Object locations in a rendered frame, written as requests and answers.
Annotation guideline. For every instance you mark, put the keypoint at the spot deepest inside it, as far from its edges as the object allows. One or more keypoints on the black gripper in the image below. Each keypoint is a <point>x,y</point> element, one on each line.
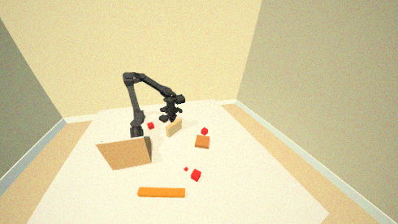
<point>171,114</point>

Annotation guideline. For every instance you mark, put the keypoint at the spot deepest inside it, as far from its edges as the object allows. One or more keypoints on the orange flat bar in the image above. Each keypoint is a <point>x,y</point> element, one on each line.
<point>161,192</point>

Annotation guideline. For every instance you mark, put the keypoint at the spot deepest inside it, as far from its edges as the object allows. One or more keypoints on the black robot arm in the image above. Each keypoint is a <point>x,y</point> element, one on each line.
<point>136,129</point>

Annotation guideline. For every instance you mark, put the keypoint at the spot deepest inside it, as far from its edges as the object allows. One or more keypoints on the small red block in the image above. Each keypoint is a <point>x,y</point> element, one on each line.
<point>150,126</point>
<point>204,131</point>
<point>196,174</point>

